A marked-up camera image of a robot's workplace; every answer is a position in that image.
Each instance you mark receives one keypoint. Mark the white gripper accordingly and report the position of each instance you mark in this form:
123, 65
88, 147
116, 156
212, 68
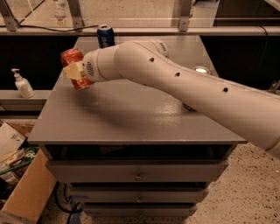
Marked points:
91, 66

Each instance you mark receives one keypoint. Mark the blue pepsi can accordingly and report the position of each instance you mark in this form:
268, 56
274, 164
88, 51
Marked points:
106, 36

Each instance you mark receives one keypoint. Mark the middle grey drawer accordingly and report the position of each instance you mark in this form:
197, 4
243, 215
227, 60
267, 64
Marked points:
138, 195

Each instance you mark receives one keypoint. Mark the white pump dispenser bottle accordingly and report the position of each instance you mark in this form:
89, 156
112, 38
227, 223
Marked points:
23, 85

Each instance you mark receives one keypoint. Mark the white paper package in box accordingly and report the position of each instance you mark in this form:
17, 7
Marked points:
10, 139

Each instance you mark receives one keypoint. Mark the clear plastic bottle behind glass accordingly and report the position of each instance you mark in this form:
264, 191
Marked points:
60, 12

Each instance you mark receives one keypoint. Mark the red coke can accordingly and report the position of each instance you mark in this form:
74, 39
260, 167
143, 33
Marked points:
74, 55

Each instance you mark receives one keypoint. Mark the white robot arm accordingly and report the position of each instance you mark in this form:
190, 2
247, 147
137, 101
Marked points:
249, 112

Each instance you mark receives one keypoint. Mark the brown cardboard box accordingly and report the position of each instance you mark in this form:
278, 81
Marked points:
28, 200

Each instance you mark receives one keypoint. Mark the silver green 7up can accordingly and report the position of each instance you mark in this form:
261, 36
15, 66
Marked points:
202, 70

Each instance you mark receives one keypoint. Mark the bottom grey drawer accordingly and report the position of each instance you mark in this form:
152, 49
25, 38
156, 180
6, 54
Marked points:
141, 209

